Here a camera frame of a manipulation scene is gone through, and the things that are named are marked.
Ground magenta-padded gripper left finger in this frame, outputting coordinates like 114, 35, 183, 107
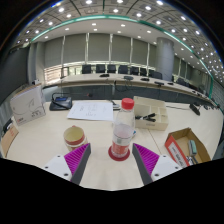
42, 142, 92, 186

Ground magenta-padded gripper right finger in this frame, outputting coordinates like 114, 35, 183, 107
130, 142, 184, 186

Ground clear red-capped water bottle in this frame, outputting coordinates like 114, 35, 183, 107
109, 97, 137, 160

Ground red floral cup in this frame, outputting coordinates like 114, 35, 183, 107
63, 125, 88, 153

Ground beige divided tray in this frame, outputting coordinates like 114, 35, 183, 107
133, 95, 170, 132

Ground open brown cardboard box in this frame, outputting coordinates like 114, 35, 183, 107
164, 127, 212, 169

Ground black clip tool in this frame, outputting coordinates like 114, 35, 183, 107
134, 112, 157, 123

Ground black marker pen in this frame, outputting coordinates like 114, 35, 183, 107
186, 155, 199, 167

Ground small teal block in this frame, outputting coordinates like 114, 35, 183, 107
188, 139, 198, 157

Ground white paper sheet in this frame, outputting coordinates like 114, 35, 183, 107
66, 100, 115, 122

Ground black conference microphone unit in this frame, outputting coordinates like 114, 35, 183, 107
2, 118, 14, 134
189, 102, 202, 117
49, 92, 74, 112

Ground flat brown cardboard piece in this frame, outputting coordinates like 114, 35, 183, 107
0, 123, 20, 158

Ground white printed carton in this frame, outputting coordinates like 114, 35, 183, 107
9, 84, 47, 127

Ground long curved conference desk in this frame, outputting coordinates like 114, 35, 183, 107
59, 72, 214, 104

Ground row of black chairs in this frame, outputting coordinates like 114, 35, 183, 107
80, 63, 164, 80

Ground grey round pillar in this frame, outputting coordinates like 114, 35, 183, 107
154, 37, 175, 82

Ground round ceiling lights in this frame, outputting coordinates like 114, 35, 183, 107
13, 0, 224, 84

